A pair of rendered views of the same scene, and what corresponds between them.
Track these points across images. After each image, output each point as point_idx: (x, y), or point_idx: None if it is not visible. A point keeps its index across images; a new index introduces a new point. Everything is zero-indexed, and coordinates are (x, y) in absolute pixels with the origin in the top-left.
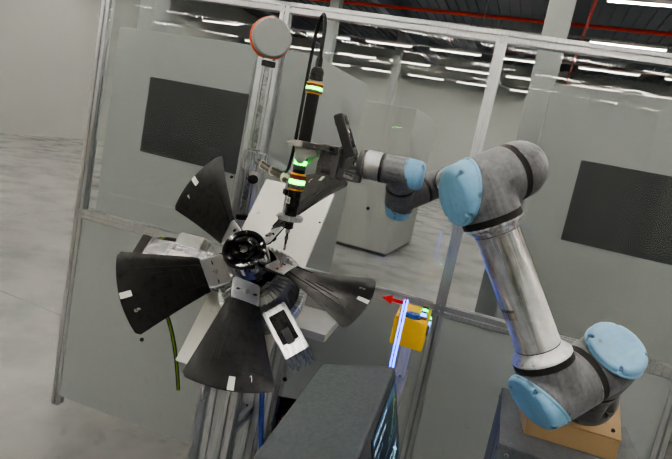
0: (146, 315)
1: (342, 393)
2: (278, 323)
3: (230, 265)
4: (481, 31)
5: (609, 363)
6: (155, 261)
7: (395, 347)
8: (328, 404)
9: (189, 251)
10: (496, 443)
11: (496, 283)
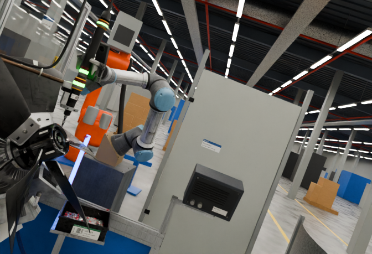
0: (15, 232)
1: (214, 174)
2: (47, 177)
3: (63, 154)
4: None
5: None
6: (26, 181)
7: (82, 158)
8: (220, 177)
9: None
10: (113, 174)
11: (155, 125)
